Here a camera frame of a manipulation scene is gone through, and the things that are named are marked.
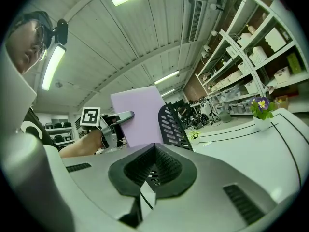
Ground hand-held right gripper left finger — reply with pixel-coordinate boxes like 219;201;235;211
61;143;157;229

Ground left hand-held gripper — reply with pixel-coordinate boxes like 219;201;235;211
79;107;135;150

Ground black wire rack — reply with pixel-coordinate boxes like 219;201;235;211
158;102;194;152

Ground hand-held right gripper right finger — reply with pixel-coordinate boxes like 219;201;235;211
141;143;279;232

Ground green box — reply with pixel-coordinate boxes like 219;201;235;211
286;52;302;74

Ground small green potted plant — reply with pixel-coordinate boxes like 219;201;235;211
189;130;202;145

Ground purple flower in white pot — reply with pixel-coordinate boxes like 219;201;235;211
250;96;276;131

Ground white table with black lines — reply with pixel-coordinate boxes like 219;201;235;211
190;107;309;204

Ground clear-framed glasses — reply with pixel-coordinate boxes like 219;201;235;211
33;24;49;62

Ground pale purple plate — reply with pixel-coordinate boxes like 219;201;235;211
110;86;167;148

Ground black head-mounted camera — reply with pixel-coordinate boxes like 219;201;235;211
51;18;69;45

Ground white metal shelving unit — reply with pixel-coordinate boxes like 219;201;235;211
195;0;309;113

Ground person's left forearm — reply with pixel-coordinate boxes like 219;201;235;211
59;129;104;159

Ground black shirt with white print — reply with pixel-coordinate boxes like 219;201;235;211
20;106;62;152

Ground low white shelf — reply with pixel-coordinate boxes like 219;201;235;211
44;121;76;145

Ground white ceiling air vent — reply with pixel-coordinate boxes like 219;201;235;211
188;0;204;43

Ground person's head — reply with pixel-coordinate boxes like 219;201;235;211
6;11;53;75

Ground pile of black equipment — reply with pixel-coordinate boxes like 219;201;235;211
177;100;222;128

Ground group of clear plastic bins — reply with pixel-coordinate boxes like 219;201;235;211
210;86;254;115

